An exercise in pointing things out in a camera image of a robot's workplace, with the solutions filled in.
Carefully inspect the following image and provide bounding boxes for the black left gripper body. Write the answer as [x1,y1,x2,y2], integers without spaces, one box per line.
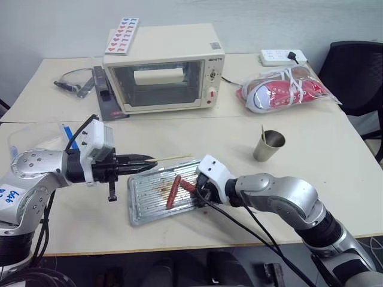
[90,148,120,203]

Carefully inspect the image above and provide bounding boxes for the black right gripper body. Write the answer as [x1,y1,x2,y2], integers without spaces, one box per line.
[196,172,224,209]

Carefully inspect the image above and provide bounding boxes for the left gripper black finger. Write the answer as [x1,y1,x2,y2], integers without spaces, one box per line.
[117,160,157,176]
[116,152,155,164]

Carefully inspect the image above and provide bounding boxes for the red sausage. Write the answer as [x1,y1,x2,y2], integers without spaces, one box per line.
[179,180,197,193]
[165,175,182,208]

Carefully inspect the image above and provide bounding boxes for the ribbed metal baking tray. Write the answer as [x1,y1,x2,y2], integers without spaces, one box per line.
[127,158,211,227]

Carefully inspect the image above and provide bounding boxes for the steel cup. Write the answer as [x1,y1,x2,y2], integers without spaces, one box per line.
[253,130,286,163]

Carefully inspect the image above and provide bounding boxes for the black flat oven tray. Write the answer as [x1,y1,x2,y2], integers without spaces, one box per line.
[92,65,130,121]

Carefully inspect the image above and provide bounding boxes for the blue white pen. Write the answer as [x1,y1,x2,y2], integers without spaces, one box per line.
[61,123,74,145]

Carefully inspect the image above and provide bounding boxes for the crumpled clear plastic bag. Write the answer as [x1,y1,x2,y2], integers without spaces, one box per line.
[7,121,77,157]

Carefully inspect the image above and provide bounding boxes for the dark rounded shape under table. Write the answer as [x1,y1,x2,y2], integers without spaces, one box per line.
[205,250,256,287]
[148,256,183,287]

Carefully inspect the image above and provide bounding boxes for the cream toaster oven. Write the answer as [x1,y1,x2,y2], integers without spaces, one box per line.
[102,23,226,114]

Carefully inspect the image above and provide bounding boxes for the clear bag with black tool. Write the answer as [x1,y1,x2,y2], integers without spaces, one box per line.
[53,68,94,99]

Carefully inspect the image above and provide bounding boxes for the heart sticker sheet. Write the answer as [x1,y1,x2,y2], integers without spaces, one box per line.
[104,28,127,55]
[117,17,141,56]

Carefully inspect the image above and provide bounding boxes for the red white sneaker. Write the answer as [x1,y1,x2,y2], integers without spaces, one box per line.
[236,76,329,114]

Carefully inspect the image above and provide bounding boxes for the clear plastic shoe bag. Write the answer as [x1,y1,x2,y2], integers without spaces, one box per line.
[235,65,343,114]

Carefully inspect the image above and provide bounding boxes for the white power strip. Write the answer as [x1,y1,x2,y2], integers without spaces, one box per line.
[258,48,309,67]

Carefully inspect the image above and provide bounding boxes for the black office chair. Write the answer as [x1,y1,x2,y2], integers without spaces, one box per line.
[317,39,383,140]

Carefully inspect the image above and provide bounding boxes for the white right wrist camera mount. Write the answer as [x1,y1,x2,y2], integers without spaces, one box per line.
[196,154,239,206]

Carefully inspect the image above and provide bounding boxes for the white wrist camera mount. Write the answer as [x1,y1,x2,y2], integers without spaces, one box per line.
[78,119,117,188]
[196,154,239,206]

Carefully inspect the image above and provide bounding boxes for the black right arm wrist cable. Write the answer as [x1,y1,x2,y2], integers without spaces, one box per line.
[206,191,303,287]

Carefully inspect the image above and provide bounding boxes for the black arm wrist cable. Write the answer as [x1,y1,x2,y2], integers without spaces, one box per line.
[206,191,303,287]
[64,114,98,152]

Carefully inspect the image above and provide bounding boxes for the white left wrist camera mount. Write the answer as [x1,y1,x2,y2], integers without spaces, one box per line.
[78,119,117,188]

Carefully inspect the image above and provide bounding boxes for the black left arm wrist cable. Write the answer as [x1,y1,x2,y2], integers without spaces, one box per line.
[64,114,98,152]

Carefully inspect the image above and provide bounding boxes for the black cable bundle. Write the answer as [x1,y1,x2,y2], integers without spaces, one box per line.
[29,191,56,264]

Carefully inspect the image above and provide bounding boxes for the grey metal bracket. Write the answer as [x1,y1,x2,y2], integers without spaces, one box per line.
[77,75,95,98]

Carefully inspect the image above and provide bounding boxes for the black oven power cord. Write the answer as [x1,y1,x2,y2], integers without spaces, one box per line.
[220,76,242,87]

